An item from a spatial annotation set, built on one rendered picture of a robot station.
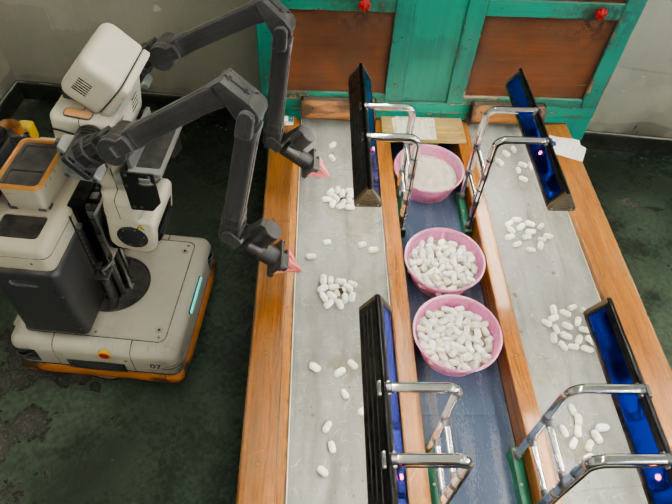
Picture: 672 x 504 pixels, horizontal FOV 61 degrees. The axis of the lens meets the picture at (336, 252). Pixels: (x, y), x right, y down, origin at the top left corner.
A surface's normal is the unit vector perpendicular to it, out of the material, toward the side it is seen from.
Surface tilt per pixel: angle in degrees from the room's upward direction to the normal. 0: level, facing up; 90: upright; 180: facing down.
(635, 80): 90
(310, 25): 90
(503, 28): 90
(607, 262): 0
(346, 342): 0
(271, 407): 0
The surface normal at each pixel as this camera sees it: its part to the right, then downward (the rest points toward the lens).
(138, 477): 0.04, -0.63
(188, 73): -0.08, 0.76
